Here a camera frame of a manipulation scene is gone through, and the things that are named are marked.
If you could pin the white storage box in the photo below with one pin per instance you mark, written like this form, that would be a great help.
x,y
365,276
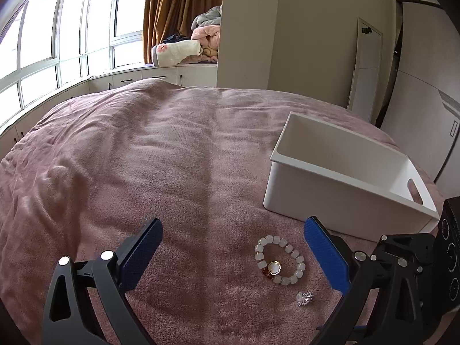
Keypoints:
x,y
323,196

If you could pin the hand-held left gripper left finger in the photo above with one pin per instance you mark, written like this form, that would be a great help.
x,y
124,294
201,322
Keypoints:
x,y
140,257

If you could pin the white framed panel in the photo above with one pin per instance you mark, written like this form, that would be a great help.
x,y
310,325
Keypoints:
x,y
366,64

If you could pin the silver snowflake brooch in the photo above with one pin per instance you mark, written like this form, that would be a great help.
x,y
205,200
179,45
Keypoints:
x,y
304,299

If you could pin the grey wardrobe door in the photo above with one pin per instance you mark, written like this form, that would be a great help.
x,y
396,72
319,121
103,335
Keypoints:
x,y
424,86

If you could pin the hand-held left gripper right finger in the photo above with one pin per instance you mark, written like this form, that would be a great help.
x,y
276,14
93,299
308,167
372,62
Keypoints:
x,y
325,257

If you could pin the bay window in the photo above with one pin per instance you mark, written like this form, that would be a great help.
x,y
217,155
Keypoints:
x,y
72,25

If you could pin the brown curtain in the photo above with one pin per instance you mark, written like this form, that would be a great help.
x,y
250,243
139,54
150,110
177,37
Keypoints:
x,y
179,3

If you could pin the pile of clothes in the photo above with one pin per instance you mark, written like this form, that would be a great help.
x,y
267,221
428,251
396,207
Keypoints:
x,y
207,34

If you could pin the white and pink plush pillow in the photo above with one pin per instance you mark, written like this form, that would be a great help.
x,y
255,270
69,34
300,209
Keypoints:
x,y
176,52

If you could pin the dark cloth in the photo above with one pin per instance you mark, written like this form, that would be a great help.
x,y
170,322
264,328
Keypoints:
x,y
174,38

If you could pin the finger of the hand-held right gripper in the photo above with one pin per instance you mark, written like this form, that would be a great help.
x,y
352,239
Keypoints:
x,y
409,249

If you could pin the pink blanket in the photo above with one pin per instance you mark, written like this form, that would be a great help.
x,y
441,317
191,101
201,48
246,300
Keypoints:
x,y
143,172

